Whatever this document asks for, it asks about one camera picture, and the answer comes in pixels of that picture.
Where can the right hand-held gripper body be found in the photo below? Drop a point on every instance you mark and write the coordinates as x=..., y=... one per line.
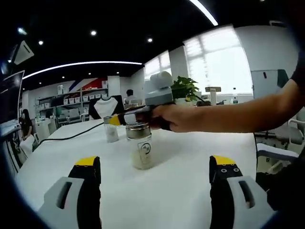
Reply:
x=158, y=95

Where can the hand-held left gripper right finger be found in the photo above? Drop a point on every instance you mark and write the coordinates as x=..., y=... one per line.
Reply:
x=238, y=202

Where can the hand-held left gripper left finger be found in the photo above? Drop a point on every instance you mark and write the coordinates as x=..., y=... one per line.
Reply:
x=71, y=202

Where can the short seasoning bottle white powder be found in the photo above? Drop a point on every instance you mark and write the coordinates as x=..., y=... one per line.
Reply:
x=110, y=134

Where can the short seasoning bottle cream powder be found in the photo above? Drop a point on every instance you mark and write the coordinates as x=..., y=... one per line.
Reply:
x=138, y=133

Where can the white bottle green label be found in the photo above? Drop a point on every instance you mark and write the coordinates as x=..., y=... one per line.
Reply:
x=235, y=100

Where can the person's right hand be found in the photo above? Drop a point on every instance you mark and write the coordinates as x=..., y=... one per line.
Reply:
x=178, y=119

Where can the black white jersey on chair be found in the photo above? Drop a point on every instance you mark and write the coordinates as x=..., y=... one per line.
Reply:
x=104, y=107

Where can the green potted plant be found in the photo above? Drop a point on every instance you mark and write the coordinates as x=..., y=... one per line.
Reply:
x=183, y=88

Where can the black device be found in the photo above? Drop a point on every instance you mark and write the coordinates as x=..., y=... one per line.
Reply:
x=203, y=103

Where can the person's black shirt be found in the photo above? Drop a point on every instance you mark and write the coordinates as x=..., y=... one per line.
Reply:
x=286, y=190

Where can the row of white storage boxes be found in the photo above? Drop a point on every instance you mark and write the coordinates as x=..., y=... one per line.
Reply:
x=71, y=100

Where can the metal storage shelf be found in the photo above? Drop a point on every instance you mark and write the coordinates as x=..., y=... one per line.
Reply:
x=71, y=95

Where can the round ceiling downlight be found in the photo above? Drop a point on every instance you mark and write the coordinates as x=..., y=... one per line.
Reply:
x=149, y=39
x=40, y=42
x=93, y=32

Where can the white grey office chair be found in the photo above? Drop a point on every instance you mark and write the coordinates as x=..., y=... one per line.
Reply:
x=276, y=155
x=295, y=133

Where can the curved ceiling light strip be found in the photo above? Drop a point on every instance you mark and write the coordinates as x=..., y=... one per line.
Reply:
x=83, y=63

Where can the large window with blinds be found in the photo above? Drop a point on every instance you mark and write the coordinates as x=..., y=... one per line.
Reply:
x=219, y=59

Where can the straight ceiling light strip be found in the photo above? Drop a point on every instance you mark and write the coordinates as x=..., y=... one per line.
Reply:
x=205, y=12

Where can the white partition panel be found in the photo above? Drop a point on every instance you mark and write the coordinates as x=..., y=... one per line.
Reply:
x=264, y=88

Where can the open laptop computer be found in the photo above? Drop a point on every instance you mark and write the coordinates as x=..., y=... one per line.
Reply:
x=10, y=95

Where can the ceiling air conditioner unit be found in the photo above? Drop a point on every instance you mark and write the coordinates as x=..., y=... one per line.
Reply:
x=23, y=52

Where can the dark hanging garment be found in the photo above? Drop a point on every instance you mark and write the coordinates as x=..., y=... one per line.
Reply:
x=283, y=77

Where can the white pedestal stand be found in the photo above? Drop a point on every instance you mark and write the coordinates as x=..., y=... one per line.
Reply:
x=213, y=95

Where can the wall air conditioner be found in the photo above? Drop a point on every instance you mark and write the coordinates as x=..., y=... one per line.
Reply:
x=277, y=23

